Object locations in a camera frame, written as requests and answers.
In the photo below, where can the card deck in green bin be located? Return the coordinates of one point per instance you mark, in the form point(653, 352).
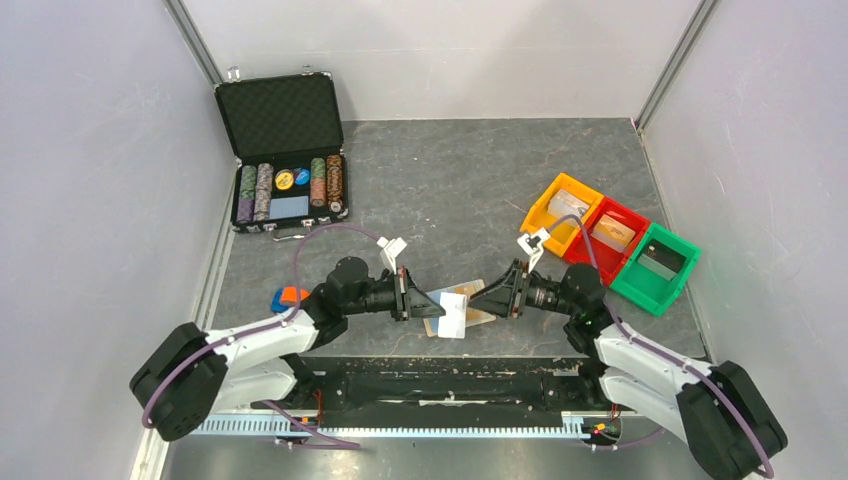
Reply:
point(661, 259)

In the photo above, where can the yellow dealer button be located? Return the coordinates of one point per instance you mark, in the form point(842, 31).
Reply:
point(284, 179)

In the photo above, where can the brown orange chip stack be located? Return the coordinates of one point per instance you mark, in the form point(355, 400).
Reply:
point(334, 183)

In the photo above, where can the blue playing card deck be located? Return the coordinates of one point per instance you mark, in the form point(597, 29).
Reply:
point(289, 207)

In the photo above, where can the green plastic bin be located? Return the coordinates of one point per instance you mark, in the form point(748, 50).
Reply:
point(648, 290)

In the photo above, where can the right aluminium frame post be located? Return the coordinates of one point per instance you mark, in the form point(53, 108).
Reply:
point(691, 33)

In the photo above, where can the left aluminium frame post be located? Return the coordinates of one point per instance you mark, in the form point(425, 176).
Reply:
point(193, 38)

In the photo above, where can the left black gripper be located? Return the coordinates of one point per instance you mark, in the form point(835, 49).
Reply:
point(410, 302)

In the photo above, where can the card deck in red bin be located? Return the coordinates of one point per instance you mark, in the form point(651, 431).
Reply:
point(612, 232)

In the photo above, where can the green orange chip stack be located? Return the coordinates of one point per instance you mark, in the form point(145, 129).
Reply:
point(318, 182)

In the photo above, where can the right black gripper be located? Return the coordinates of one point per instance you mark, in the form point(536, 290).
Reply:
point(502, 296)

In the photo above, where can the black poker chip case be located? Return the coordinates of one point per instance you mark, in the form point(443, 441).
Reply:
point(285, 121)

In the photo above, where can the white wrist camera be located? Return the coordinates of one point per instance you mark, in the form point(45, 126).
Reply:
point(390, 249)
point(533, 246)

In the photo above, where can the grey purple chip stack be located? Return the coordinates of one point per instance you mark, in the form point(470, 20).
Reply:
point(263, 191)

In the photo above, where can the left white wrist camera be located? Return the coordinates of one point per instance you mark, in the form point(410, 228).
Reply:
point(390, 249)

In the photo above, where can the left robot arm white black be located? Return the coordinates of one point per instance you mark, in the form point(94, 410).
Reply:
point(194, 373)

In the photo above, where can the aluminium frame post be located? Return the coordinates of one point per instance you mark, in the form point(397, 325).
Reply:
point(691, 33)
point(193, 38)

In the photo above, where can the blue dealer button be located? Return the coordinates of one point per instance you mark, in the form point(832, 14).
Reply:
point(302, 176)

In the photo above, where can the green purple chip stack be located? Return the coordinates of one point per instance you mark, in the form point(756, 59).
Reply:
point(246, 194)

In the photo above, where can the yellow plastic bin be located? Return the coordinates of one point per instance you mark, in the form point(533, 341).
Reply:
point(563, 235)

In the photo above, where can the red plastic bin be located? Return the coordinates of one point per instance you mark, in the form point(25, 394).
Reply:
point(609, 262)

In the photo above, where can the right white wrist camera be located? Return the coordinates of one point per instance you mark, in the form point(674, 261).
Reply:
point(533, 246)

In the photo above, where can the white slotted cable duct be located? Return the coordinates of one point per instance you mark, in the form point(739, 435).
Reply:
point(275, 425)

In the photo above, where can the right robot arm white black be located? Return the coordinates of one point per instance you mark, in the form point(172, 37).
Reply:
point(716, 410)

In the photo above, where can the card deck in yellow bin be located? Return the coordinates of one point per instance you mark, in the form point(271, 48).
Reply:
point(565, 207)

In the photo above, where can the orange blue toy block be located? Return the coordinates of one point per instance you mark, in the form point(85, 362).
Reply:
point(285, 298)

